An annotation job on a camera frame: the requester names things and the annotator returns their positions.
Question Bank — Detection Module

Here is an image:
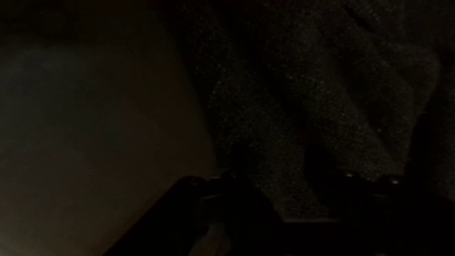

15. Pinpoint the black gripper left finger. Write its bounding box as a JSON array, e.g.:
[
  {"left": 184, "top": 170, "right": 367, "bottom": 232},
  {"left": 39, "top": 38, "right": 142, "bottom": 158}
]
[{"left": 105, "top": 173, "right": 286, "bottom": 256}]

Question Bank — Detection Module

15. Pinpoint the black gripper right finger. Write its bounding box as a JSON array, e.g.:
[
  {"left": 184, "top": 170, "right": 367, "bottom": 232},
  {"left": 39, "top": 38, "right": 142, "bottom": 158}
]
[{"left": 332, "top": 173, "right": 455, "bottom": 256}]

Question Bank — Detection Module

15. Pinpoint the dark grey blanket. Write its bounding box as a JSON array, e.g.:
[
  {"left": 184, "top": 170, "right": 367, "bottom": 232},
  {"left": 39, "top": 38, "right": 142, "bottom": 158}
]
[{"left": 172, "top": 0, "right": 455, "bottom": 225}]

